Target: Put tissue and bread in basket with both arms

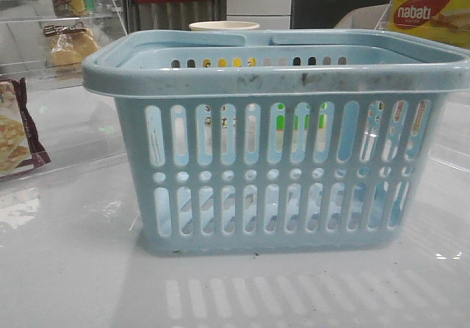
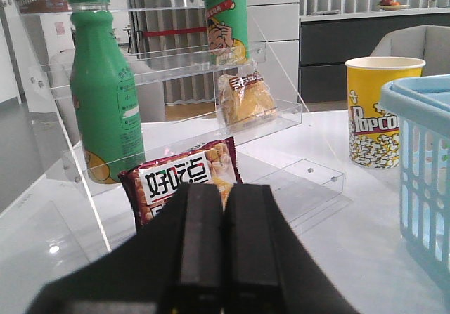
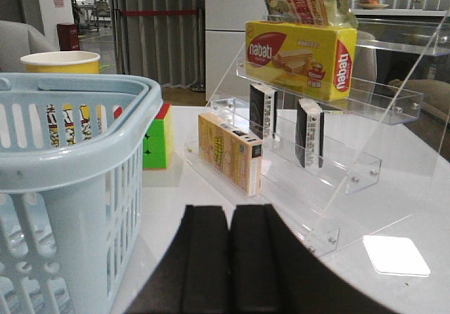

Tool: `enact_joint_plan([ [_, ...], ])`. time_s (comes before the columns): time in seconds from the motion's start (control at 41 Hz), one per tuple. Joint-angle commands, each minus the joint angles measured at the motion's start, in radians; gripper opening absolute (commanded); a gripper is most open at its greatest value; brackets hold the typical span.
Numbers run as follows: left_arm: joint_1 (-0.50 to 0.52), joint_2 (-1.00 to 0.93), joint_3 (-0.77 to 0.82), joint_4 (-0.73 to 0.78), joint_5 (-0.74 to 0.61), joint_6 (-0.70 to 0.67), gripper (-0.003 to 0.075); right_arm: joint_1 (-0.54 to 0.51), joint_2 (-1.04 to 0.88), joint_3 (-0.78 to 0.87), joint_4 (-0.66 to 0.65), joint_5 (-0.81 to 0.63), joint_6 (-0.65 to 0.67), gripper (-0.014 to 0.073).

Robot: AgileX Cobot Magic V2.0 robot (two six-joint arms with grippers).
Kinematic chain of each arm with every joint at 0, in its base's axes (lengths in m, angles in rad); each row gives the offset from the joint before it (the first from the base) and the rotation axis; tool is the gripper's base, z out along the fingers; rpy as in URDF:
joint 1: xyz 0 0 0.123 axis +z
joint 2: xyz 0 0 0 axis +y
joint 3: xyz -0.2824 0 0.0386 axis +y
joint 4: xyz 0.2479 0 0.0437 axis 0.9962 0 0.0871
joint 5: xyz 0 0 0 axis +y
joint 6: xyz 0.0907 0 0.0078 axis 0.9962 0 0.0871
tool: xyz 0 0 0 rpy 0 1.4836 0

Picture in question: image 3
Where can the green red puzzle cube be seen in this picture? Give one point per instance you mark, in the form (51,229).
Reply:
(158,142)

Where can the white cabinet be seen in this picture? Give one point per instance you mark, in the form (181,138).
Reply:
(224,37)

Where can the clear acrylic right display shelf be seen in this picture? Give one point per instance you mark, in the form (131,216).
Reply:
(384,166)

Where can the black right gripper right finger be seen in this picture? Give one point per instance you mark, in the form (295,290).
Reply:
(273,272)

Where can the black tissue pack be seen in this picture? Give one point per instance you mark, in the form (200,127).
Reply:
(309,133)
(263,104)

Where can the yellow nabati wafer box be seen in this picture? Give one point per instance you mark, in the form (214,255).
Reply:
(312,60)

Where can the popcorn snack bag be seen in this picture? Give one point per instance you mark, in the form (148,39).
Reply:
(325,13)

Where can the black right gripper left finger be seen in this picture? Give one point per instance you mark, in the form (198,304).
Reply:
(193,275)

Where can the corn print snack box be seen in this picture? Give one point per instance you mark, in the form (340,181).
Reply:
(231,151)

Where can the light blue plastic basket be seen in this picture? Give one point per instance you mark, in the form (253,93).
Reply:
(71,167)

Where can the dark red box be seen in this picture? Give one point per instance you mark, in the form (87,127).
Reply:
(68,36)

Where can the red stanchion barrier belt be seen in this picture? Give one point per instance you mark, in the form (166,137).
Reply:
(158,13)

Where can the white square coaster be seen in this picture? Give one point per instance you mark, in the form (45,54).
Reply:
(397,256)

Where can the grey sofa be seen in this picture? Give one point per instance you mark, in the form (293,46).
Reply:
(20,39)

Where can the yellow paper cup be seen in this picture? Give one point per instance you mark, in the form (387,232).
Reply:
(83,62)

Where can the fruit plate on counter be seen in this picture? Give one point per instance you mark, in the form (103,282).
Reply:
(372,4)

